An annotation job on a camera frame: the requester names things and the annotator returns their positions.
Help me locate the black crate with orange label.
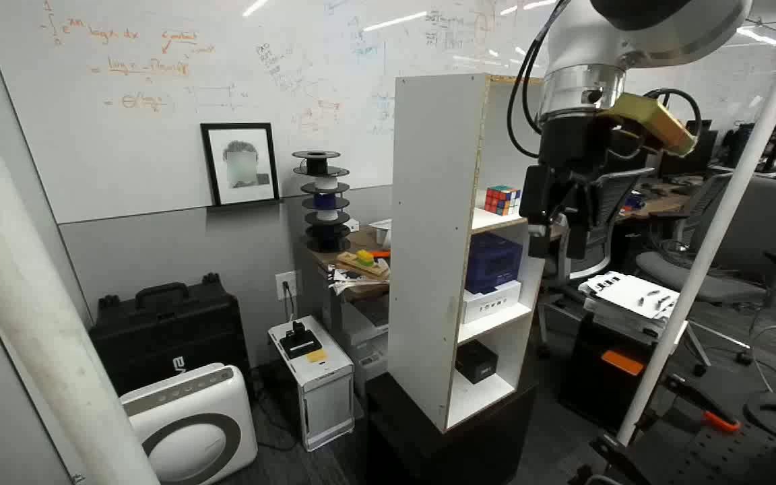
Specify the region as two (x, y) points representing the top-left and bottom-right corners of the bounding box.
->
(563, 310), (670, 431)

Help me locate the black filament spool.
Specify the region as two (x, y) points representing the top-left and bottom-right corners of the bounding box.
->
(305, 221), (355, 255)

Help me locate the white perforated panel device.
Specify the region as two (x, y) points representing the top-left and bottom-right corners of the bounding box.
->
(577, 268), (685, 326)

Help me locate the white small cabinet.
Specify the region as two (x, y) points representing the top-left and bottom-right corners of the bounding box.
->
(265, 312), (359, 456)

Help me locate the thin white pole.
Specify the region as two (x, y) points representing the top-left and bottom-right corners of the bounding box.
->
(615, 0), (776, 450)

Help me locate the framed black-and-white portrait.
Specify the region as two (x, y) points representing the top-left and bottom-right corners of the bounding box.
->
(199, 122), (284, 209)

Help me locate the whiteboard with writing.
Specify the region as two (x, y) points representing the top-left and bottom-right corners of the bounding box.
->
(0, 0), (587, 225)

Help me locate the black device with stalk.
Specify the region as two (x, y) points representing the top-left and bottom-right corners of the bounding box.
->
(278, 294), (326, 360)

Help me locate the cluttered wooden desk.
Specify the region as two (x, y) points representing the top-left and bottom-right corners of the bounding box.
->
(308, 217), (396, 384)

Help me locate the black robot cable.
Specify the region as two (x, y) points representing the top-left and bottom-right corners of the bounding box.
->
(507, 0), (580, 161)

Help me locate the rubik's cube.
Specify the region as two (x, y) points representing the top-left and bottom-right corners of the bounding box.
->
(483, 184), (522, 217)

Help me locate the black hard carrying case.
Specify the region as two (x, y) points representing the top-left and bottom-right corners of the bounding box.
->
(86, 272), (253, 395)

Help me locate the blue and white filament spool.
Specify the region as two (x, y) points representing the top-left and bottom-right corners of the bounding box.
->
(299, 181), (354, 225)

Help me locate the thick white pole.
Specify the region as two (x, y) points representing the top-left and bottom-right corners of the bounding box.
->
(0, 62), (161, 485)

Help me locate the white open shelf unit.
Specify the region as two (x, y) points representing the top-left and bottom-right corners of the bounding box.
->
(386, 72), (549, 435)

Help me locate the white wall outlet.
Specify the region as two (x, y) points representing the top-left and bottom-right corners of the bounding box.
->
(272, 267), (301, 305)

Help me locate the black stand under shelf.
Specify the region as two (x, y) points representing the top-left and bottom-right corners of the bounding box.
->
(365, 368), (541, 485)

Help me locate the blue Intel NUC box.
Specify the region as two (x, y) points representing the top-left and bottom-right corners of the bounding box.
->
(463, 232), (525, 297)

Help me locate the grey mesh office chair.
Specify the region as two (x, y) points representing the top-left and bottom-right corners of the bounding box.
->
(555, 163), (657, 282)

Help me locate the grey empty filament spool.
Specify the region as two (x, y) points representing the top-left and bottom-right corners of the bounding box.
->
(291, 149), (354, 181)

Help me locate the orange-handled tool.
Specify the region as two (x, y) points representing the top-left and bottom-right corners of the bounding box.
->
(661, 368), (747, 440)

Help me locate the white air purifier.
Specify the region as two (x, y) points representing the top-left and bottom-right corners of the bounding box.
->
(118, 360), (261, 485)

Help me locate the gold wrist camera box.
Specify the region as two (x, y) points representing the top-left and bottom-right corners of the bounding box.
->
(607, 92), (701, 161)

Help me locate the flat white cardboard box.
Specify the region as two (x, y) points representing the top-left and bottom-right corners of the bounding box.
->
(458, 278), (525, 326)

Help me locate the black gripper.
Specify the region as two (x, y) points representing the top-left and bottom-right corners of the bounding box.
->
(517, 112), (630, 263)

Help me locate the small black box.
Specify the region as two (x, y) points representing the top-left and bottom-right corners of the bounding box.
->
(456, 338), (502, 384)

